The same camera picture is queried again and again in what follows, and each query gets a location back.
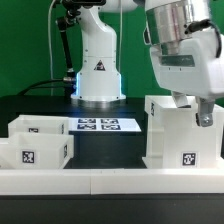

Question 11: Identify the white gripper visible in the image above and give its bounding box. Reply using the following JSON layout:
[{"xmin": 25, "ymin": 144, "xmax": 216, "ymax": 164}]
[{"xmin": 150, "ymin": 30, "xmax": 224, "ymax": 127}]

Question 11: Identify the white drawer cabinet box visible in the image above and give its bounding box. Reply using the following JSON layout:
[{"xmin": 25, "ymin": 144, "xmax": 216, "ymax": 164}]
[{"xmin": 143, "ymin": 96, "xmax": 224, "ymax": 169}]

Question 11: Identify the white front drawer tray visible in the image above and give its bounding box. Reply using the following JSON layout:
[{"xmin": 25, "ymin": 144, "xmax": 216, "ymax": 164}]
[{"xmin": 0, "ymin": 133, "xmax": 74, "ymax": 169}]

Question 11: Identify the white drawer tray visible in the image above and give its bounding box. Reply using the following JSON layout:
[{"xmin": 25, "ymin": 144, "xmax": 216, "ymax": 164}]
[
  {"xmin": 8, "ymin": 115, "xmax": 69, "ymax": 136},
  {"xmin": 0, "ymin": 133, "xmax": 74, "ymax": 169}
]

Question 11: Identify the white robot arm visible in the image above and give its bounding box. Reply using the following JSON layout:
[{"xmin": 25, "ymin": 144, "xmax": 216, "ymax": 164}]
[{"xmin": 76, "ymin": 0, "xmax": 224, "ymax": 127}]

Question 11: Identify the white rear drawer tray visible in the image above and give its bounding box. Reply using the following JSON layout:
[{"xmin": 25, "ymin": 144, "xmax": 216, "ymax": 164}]
[{"xmin": 8, "ymin": 115, "xmax": 69, "ymax": 136}]

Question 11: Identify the white marker sheet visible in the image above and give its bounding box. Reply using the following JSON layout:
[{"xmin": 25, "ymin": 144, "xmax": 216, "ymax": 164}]
[{"xmin": 69, "ymin": 118, "xmax": 141, "ymax": 132}]

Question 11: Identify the white front fence rail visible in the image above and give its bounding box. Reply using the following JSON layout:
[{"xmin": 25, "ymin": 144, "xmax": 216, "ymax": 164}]
[{"xmin": 0, "ymin": 169, "xmax": 224, "ymax": 195}]

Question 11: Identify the white cable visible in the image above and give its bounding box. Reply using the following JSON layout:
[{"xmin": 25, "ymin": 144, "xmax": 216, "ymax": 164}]
[{"xmin": 47, "ymin": 0, "xmax": 58, "ymax": 81}]

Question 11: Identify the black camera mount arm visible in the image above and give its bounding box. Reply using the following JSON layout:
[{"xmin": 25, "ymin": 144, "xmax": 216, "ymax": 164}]
[{"xmin": 53, "ymin": 0, "xmax": 107, "ymax": 98}]

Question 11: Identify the black cable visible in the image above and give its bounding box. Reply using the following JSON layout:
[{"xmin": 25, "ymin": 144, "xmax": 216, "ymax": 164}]
[{"xmin": 18, "ymin": 78, "xmax": 71, "ymax": 97}]

